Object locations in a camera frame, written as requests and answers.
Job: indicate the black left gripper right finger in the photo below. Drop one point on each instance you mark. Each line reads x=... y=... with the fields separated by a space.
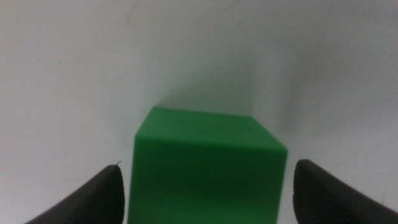
x=329 y=202

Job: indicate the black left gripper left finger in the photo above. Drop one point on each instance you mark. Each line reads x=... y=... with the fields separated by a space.
x=93 y=202

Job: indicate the green cube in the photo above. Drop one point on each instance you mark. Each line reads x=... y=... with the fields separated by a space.
x=205 y=171

